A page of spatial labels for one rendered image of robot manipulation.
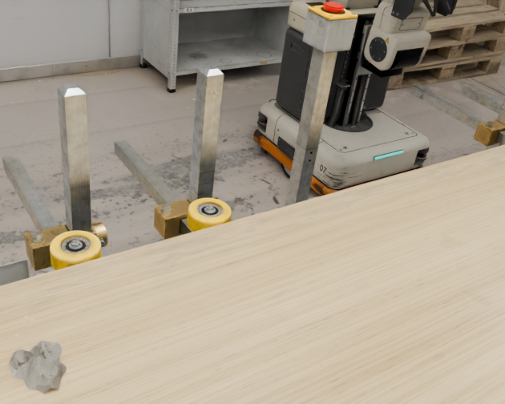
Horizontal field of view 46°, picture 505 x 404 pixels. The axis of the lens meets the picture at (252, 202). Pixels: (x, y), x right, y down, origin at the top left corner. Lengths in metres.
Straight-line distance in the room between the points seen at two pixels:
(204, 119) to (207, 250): 0.25
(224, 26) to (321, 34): 3.17
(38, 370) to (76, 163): 0.37
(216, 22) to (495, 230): 3.28
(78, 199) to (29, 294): 0.21
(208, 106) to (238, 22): 3.31
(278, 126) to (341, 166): 0.45
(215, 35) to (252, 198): 1.78
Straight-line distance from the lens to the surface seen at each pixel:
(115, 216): 2.63
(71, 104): 0.98
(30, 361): 0.84
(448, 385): 0.90
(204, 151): 1.13
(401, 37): 2.64
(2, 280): 1.17
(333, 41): 1.18
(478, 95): 2.16
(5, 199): 2.77
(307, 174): 1.33
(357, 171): 2.76
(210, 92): 1.08
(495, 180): 1.43
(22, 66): 3.87
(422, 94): 1.98
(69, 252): 1.00
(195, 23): 4.20
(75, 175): 1.04
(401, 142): 2.95
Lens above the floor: 1.53
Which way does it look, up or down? 33 degrees down
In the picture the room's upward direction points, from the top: 8 degrees clockwise
